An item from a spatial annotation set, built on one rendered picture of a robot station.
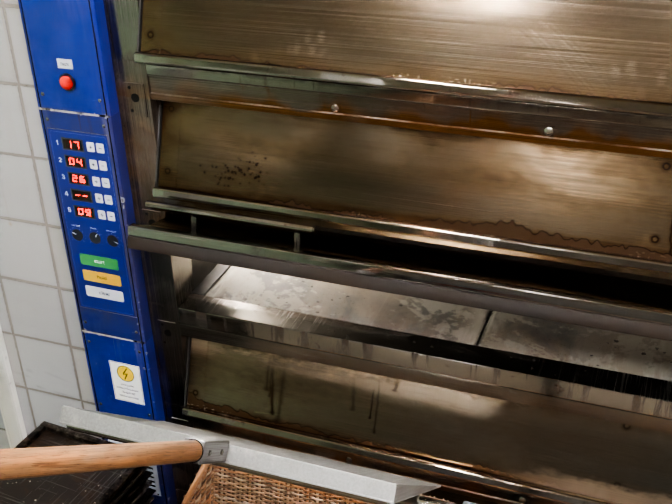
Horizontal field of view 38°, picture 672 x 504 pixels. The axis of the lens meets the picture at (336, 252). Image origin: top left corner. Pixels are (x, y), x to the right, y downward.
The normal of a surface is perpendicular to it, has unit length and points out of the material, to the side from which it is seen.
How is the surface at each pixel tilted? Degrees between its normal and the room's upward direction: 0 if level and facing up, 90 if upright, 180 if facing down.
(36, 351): 90
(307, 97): 90
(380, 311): 0
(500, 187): 70
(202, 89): 90
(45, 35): 90
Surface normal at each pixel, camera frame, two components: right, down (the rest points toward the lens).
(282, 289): -0.03, -0.87
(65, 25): -0.35, 0.47
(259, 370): -0.34, 0.15
